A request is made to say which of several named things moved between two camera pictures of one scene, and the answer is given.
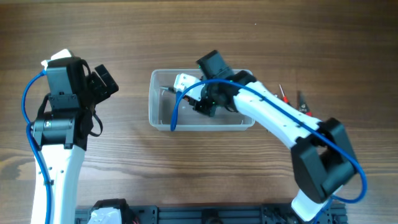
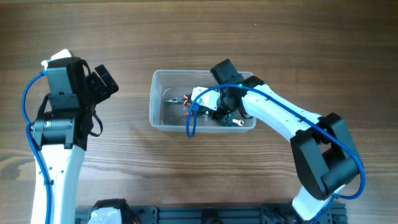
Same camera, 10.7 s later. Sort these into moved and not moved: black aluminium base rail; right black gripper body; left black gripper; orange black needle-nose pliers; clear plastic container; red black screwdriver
Moved: orange black needle-nose pliers; red black screwdriver; right black gripper body
Not moved: left black gripper; clear plastic container; black aluminium base rail
